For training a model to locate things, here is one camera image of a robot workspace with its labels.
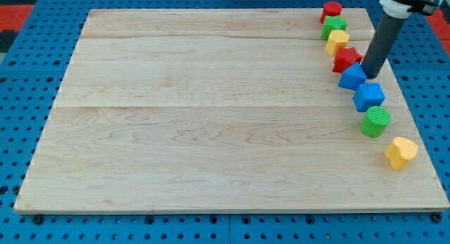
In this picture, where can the blue triangle block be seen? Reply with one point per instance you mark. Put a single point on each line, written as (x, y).
(352, 77)

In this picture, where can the green star block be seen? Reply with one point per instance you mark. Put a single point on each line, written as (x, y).
(331, 23)

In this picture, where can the yellow hexagon block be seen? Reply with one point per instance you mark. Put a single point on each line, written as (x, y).
(336, 39)

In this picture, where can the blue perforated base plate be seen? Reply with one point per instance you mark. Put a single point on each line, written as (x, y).
(30, 77)

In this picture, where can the blue cube block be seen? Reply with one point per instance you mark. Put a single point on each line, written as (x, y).
(368, 95)

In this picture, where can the yellow heart block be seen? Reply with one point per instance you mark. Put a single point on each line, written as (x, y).
(400, 152)

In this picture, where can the red star block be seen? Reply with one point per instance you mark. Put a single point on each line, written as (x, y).
(344, 58)

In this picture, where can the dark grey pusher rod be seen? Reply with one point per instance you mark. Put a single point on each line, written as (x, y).
(380, 46)

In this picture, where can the wooden board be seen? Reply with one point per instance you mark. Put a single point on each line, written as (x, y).
(198, 111)

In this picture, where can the green cylinder block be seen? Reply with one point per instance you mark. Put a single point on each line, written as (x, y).
(375, 121)

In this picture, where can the black white rod mount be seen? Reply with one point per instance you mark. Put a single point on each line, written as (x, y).
(402, 9)

